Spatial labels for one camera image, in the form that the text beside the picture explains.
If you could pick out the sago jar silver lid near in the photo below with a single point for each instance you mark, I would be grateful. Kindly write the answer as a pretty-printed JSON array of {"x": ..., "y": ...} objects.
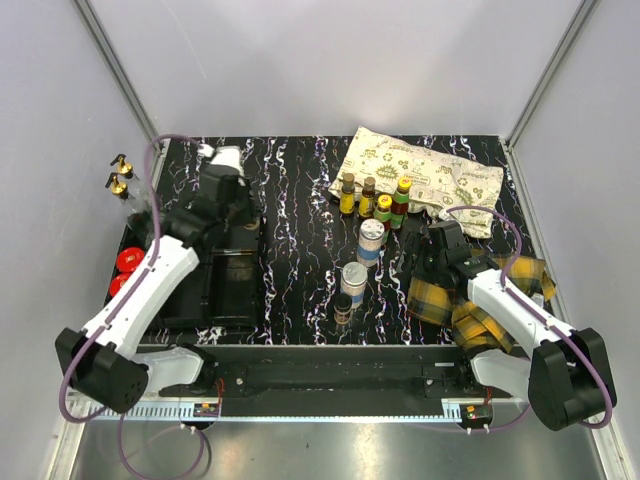
[{"x": 354, "y": 277}]

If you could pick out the tall green label sauce bottle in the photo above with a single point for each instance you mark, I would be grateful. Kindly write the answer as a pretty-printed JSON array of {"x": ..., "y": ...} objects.
[{"x": 400, "y": 203}]

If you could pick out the yellow plaid cloth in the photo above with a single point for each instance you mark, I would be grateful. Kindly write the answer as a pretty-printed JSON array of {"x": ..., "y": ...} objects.
[{"x": 471, "y": 327}]

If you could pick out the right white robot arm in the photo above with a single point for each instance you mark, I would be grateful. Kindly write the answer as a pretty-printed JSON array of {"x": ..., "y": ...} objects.
[{"x": 561, "y": 372}]

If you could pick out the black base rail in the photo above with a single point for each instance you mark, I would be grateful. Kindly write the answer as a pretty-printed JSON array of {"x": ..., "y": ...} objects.
[{"x": 397, "y": 383}]

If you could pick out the sago jar silver lid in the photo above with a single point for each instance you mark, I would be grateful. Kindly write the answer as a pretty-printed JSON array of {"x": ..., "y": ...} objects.
[
  {"x": 354, "y": 277},
  {"x": 371, "y": 237}
]

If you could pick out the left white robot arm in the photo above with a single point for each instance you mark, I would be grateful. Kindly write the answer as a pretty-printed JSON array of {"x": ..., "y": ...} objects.
[{"x": 101, "y": 360}]

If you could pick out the cream printed cloth bag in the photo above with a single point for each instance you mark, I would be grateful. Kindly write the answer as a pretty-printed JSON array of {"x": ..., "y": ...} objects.
[{"x": 440, "y": 181}]

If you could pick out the red lid chili jar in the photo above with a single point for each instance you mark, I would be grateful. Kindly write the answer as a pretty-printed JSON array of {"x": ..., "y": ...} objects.
[
  {"x": 117, "y": 283},
  {"x": 129, "y": 259}
]

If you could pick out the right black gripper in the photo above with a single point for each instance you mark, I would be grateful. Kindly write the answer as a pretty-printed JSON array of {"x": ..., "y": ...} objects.
[{"x": 418, "y": 267}]

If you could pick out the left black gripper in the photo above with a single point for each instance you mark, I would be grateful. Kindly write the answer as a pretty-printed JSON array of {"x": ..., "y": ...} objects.
[{"x": 245, "y": 192}]

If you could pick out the sago jar silver lid far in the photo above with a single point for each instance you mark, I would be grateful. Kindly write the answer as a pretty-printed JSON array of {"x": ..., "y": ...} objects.
[{"x": 371, "y": 237}]

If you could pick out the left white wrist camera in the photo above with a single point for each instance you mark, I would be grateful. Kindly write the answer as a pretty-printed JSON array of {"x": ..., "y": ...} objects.
[{"x": 220, "y": 161}]

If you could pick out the clear pump bottle gold top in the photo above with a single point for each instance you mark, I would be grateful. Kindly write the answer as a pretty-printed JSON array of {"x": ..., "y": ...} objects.
[{"x": 121, "y": 166}]

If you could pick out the short green label sauce bottle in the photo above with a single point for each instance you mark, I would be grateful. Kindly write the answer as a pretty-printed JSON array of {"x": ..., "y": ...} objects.
[{"x": 383, "y": 208}]

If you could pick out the small dark spice jar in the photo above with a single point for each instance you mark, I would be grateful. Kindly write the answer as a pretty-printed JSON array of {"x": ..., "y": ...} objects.
[{"x": 343, "y": 307}]

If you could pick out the black compartment organizer tray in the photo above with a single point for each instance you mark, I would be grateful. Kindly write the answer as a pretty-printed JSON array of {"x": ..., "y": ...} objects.
[{"x": 223, "y": 290}]

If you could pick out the yellow label bottle brown cap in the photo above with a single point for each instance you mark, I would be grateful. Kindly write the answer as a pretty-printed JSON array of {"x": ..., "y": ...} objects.
[{"x": 347, "y": 195}]

